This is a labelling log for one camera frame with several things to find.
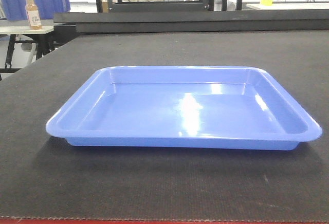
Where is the yellow box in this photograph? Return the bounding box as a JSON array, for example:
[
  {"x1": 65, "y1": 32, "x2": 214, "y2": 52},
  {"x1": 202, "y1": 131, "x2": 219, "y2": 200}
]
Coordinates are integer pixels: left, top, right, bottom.
[{"x1": 260, "y1": 0, "x2": 273, "y2": 6}]

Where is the orange drink bottle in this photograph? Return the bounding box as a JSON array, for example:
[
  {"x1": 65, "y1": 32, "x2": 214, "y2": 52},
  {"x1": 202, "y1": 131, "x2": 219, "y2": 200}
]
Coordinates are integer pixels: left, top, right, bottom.
[{"x1": 25, "y1": 0, "x2": 42, "y2": 30}]

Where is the blue plastic crate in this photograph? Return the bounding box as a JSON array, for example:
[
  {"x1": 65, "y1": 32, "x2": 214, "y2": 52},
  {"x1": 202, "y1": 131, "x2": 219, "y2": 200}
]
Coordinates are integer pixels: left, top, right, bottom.
[{"x1": 1, "y1": 0, "x2": 70, "y2": 21}]

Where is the white side table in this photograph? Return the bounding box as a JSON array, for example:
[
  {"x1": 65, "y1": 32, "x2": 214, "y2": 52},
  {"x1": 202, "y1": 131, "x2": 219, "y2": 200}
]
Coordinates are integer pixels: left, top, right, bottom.
[{"x1": 1, "y1": 25, "x2": 54, "y2": 73}]

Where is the blue plastic tray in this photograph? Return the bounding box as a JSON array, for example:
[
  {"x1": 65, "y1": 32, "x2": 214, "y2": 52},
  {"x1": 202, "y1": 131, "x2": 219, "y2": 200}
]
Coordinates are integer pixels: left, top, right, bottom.
[{"x1": 46, "y1": 66, "x2": 322, "y2": 151}]

